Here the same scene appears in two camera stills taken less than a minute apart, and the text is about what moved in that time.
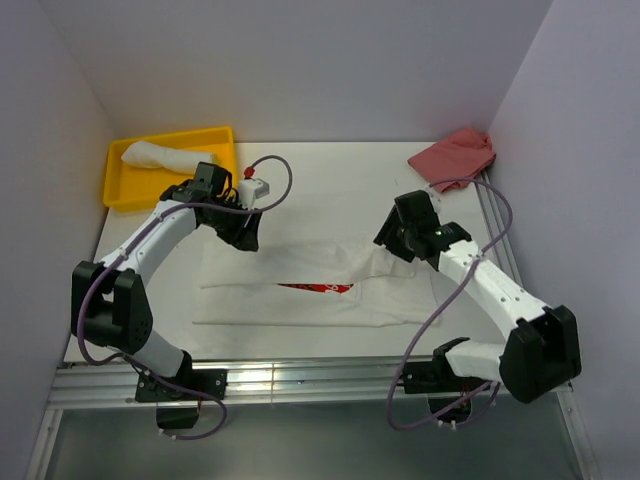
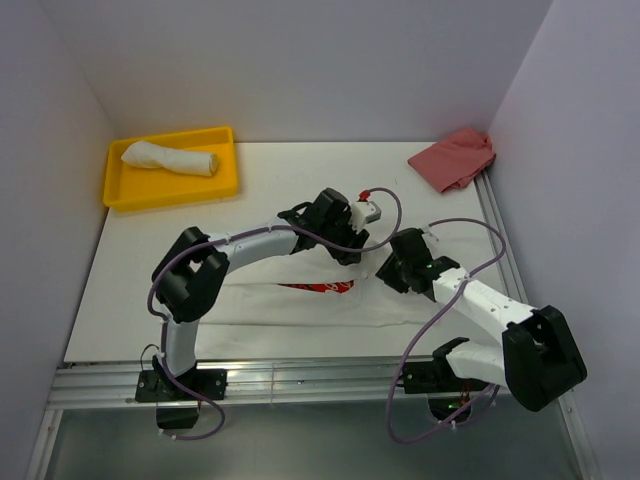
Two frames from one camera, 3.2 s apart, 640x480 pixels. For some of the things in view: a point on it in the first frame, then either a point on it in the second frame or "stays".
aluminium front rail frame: x=80 y=385 stays
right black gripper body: x=396 y=235 to x=395 y=272
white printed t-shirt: x=312 y=279 stays
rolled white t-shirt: x=153 y=155 stays
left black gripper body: x=230 y=226 to x=343 y=234
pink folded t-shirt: x=464 y=155 stays
